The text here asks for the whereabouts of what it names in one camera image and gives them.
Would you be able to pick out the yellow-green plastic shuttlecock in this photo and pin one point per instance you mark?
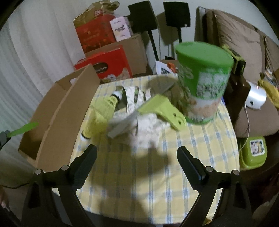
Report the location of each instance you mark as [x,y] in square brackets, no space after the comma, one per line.
[101,112]

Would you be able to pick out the brown crumpled paper bag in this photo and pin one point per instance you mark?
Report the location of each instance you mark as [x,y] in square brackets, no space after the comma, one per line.
[95,10]

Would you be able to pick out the green snack canister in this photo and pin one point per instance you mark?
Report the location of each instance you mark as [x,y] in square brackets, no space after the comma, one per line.
[203,74]

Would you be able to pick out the brown sofa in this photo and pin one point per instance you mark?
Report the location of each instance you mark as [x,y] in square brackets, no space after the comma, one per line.
[246,121]

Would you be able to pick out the yellow cloth on sofa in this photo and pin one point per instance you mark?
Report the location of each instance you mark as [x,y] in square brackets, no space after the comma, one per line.
[271,91]

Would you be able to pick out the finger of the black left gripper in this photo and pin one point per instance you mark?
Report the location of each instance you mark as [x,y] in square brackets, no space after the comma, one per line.
[4,139]

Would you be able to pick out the white round gadget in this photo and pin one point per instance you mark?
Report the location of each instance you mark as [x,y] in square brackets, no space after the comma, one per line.
[256,97]

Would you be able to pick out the white pink small box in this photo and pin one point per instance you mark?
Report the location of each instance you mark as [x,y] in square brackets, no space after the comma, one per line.
[121,28]

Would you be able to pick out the red collection gift box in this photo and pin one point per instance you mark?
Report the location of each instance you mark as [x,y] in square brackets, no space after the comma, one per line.
[110,65]

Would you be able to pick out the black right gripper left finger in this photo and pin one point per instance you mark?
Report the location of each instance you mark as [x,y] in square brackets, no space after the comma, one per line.
[39,206]

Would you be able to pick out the right black speaker on stand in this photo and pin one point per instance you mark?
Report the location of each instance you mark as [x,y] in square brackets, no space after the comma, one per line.
[177,15]

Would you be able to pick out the open brown cardboard box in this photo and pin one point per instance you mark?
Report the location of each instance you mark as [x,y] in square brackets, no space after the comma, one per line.
[59,117]

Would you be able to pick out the large brown cardboard box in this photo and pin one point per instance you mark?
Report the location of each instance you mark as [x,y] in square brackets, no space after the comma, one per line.
[134,50]

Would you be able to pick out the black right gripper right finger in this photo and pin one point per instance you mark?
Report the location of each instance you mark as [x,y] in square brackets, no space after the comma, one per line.
[233,208]

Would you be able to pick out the clutter box behind table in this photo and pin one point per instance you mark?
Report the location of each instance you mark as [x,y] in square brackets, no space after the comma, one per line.
[166,67]

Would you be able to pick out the left black speaker on stand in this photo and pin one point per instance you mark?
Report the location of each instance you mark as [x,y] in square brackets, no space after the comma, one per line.
[144,20]

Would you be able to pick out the small green oval scoop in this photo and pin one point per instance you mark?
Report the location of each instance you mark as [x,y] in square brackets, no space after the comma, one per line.
[23,129]

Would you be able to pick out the red gift bag upper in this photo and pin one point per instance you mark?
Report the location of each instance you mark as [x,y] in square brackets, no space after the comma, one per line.
[96,33]

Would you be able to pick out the green black radio device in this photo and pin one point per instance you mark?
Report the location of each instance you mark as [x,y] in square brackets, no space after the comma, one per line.
[239,62]

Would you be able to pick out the white sheer curtain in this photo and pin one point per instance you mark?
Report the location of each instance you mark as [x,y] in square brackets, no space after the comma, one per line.
[39,46]

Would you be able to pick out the green handled window squeegee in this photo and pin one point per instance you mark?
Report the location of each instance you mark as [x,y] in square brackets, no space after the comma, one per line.
[159,105]

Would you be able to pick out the brown back cushion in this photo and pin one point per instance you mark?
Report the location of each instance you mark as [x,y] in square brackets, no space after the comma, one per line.
[242,38]

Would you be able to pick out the black speaker on stand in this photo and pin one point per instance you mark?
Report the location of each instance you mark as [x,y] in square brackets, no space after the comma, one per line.
[144,20]
[177,15]

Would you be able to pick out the person's left hand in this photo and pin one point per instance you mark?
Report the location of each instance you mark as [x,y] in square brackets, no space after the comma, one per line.
[4,201]

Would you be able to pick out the green box with panda sticker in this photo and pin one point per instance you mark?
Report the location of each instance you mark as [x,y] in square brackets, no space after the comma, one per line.
[252,152]

